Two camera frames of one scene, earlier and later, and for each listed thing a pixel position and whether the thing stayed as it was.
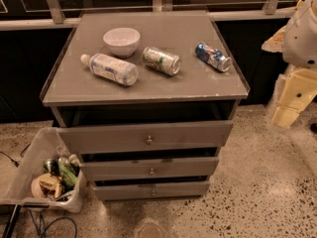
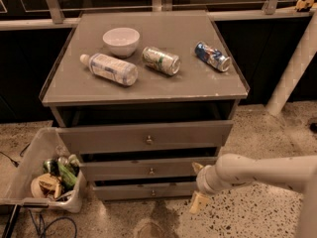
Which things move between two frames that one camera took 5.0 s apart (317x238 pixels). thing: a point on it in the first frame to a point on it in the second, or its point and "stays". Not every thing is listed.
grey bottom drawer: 151,189 stays
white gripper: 302,39 to 202,182
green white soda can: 160,60 stays
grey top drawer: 146,137 stays
